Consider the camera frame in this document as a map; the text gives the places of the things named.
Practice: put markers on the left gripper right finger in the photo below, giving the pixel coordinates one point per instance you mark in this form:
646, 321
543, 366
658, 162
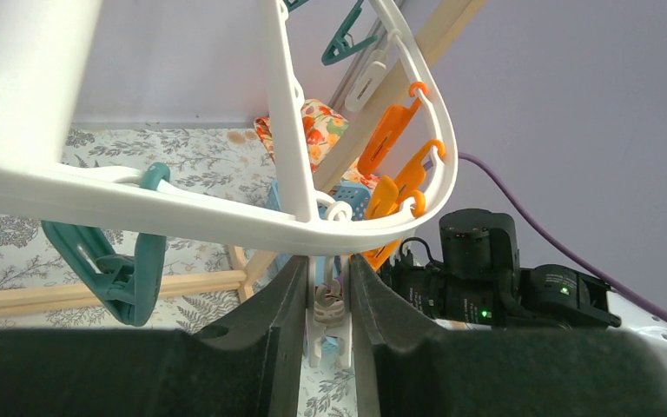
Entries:
408, 365

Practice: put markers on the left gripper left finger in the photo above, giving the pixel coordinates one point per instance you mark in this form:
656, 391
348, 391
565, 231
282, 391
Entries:
246, 363

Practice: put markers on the white clothespin clip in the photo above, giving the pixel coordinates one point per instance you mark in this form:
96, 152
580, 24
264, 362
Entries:
328, 310

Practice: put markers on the light blue plastic basket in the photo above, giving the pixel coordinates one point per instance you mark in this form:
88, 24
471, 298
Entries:
356, 195

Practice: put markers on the wooden drying rack frame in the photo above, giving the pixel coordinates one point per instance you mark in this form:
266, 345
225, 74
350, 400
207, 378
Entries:
44, 49

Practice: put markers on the white round clip hanger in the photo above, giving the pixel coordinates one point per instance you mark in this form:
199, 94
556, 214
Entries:
206, 185

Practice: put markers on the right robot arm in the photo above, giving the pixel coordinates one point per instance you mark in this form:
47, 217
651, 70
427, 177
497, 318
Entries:
480, 282

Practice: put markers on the teal clothespin clip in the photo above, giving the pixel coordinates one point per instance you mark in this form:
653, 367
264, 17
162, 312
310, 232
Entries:
128, 286

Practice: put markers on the orange clothespin clip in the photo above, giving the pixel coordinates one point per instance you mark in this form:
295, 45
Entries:
389, 129

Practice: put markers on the floral orange cloth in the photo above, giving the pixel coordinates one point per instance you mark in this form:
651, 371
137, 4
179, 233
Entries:
323, 127

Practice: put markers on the floral patterned table mat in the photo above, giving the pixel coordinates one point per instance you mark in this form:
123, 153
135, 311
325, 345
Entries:
230, 164

